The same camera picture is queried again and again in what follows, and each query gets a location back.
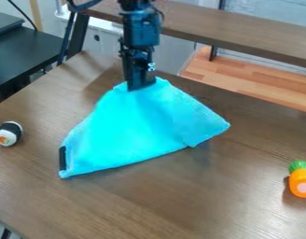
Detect black and white toy sushi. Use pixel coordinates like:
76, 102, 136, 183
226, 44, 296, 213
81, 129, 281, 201
0, 120, 25, 148

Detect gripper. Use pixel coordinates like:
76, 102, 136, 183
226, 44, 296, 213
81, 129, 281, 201
118, 45, 159, 92

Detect cyan cloth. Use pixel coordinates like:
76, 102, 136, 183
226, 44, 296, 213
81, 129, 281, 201
57, 76, 232, 180

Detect black side table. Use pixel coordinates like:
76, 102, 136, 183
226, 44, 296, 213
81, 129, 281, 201
0, 10, 66, 105

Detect orange toy carrot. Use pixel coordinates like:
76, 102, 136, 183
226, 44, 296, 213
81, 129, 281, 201
285, 160, 306, 199

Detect wooden bench table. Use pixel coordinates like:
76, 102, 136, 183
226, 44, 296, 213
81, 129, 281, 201
66, 0, 306, 70

